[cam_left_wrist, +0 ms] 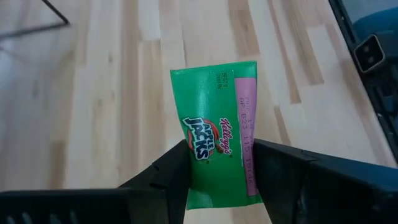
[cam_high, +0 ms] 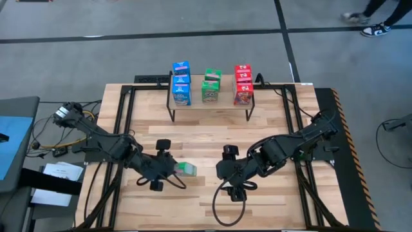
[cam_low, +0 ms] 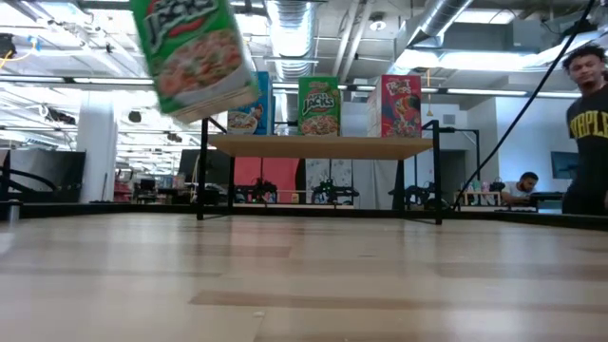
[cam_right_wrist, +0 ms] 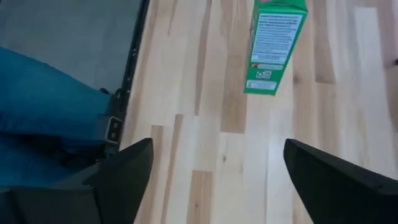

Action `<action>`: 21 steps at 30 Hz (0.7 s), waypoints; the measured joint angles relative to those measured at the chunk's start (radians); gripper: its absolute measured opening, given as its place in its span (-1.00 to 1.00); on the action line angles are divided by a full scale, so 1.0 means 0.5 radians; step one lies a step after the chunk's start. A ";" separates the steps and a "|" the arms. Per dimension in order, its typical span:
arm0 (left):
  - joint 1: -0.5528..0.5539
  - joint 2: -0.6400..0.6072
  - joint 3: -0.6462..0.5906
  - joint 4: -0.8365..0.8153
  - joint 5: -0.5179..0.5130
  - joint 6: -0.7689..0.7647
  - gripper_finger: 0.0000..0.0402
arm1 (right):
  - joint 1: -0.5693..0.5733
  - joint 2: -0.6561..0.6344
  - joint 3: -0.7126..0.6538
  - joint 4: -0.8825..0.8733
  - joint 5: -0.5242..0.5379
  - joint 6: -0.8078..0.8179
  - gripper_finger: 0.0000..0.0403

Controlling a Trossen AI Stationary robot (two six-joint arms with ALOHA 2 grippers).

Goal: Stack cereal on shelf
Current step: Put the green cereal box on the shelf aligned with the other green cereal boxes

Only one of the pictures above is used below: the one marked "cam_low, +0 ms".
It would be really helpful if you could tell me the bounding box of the red partition panel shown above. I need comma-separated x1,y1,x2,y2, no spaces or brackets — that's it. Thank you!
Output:
234,157,301,204

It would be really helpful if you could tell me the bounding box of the red Froot Loops cereal box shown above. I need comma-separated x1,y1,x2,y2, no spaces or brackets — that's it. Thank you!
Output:
367,73,424,140

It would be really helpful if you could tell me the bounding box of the wooden background table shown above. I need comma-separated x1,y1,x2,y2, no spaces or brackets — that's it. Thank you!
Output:
455,179,507,206

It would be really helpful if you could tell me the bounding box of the long black cable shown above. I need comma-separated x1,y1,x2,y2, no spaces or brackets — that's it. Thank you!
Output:
452,0,598,213

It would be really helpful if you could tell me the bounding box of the blue Rice Krispies cereal box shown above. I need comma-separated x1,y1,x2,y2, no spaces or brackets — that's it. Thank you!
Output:
226,70,276,136

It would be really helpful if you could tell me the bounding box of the black pole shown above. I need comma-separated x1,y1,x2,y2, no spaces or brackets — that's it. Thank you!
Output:
439,126,482,181

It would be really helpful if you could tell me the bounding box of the wall-mounted monitor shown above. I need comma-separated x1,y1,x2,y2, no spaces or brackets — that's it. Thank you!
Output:
550,150,579,181

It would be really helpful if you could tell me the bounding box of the green Apple Jacks cereal box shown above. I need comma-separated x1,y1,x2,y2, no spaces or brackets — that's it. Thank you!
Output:
129,0,261,125
296,75,342,138

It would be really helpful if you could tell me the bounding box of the black screen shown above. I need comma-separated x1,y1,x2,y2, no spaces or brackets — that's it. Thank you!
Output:
9,150,87,204

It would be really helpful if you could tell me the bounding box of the silver ventilation duct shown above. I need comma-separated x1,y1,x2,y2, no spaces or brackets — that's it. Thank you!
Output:
264,0,315,83
396,0,476,48

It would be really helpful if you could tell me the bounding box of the white patterned curtain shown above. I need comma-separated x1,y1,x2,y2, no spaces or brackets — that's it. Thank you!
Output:
303,158,401,206

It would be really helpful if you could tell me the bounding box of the black desk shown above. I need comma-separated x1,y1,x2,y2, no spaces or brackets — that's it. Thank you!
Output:
529,191,566,213

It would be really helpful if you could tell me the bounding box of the black computer monitor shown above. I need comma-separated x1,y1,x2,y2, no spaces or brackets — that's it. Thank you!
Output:
178,148,233,186

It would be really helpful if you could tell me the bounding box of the black aluminium table frame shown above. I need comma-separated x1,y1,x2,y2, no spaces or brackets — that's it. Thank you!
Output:
0,201,608,233

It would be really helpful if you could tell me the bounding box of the wooden shelf with black legs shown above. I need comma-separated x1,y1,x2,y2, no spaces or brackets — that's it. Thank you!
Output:
197,116,444,227

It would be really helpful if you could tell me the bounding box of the white column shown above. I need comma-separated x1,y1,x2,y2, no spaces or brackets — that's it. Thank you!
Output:
76,102,119,204

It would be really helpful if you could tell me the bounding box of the long ceiling light strip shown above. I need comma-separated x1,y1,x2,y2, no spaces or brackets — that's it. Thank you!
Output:
0,75,156,87
420,86,569,101

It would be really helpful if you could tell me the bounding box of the person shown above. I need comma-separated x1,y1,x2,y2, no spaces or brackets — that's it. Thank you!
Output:
560,42,608,217
500,171,542,206

